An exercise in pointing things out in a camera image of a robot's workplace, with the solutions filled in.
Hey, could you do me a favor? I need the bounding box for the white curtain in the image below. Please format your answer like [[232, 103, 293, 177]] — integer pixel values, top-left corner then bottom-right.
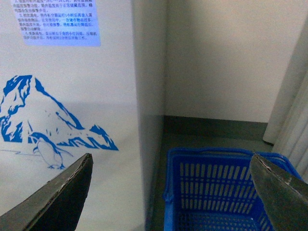
[[263, 23, 308, 181]]

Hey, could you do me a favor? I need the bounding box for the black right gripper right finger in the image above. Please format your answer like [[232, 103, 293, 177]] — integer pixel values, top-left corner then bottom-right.
[[250, 154, 308, 231]]

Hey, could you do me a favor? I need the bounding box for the blue plastic shopping basket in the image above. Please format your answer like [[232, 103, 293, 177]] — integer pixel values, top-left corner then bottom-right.
[[163, 147, 304, 231]]

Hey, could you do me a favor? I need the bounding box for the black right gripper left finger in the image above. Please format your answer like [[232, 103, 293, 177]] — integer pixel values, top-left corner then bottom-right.
[[0, 154, 93, 231]]

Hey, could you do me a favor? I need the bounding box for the white blue chest freezer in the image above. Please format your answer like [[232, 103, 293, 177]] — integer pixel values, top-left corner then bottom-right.
[[0, 0, 167, 231]]

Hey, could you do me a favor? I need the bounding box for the white instruction sticker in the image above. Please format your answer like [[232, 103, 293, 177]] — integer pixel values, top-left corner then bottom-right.
[[11, 0, 101, 47]]

